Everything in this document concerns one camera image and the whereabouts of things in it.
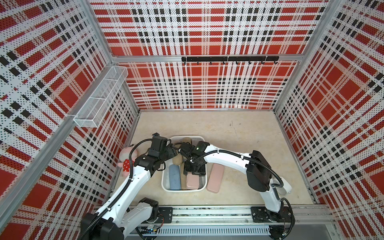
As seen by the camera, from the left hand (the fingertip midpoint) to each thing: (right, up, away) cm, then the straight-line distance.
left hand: (172, 150), depth 82 cm
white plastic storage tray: (+2, +5, +16) cm, 17 cm away
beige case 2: (+7, +4, +14) cm, 16 cm away
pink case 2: (+25, -17, +2) cm, 30 cm away
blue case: (+2, -17, -2) cm, 17 cm away
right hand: (+12, -12, -2) cm, 17 cm away
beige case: (+2, -7, +4) cm, 8 cm away
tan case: (+7, -15, -1) cm, 16 cm away
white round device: (+60, -18, -7) cm, 63 cm away
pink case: (+12, -15, -6) cm, 20 cm away
